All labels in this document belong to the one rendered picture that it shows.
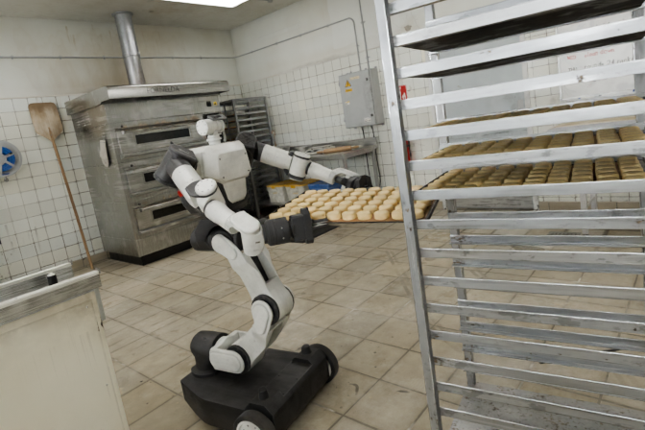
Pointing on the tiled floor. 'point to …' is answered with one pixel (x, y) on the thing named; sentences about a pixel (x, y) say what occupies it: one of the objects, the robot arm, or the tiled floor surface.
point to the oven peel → (48, 124)
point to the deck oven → (141, 161)
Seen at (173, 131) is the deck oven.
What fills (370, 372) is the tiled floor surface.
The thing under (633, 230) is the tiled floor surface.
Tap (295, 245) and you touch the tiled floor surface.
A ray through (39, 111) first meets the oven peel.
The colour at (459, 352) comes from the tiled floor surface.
